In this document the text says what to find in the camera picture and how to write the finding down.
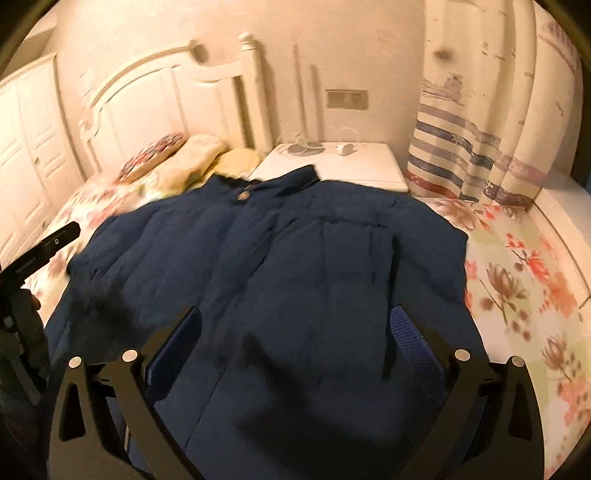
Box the white wardrobe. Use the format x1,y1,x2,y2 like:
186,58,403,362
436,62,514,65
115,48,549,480
0,54,85,266

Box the cream yellow pillow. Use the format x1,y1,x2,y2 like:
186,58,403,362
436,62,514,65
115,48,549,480
140,134,262,195

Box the dark patterned pillow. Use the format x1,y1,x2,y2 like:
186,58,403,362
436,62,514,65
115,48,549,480
116,132,187,183

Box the floral bed quilt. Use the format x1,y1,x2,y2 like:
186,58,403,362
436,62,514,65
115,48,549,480
28,179,590,476

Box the white wooden headboard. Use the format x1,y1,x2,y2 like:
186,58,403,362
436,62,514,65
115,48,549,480
79,33,273,173

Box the striped nautical curtain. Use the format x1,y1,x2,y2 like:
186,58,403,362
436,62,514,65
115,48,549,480
406,1,579,208

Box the white bedside table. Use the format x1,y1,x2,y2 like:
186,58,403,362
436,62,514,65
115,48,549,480
249,142,409,193

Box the wall socket plate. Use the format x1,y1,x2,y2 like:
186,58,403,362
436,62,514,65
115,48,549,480
325,89,369,111

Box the thin white floor lamp pole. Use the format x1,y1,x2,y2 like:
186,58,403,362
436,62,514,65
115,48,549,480
276,43,325,158

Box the white charger with cable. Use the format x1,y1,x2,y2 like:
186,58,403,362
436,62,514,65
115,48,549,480
335,143,356,156

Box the navy blue puffer jacket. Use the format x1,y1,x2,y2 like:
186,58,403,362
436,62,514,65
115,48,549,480
46,166,485,479

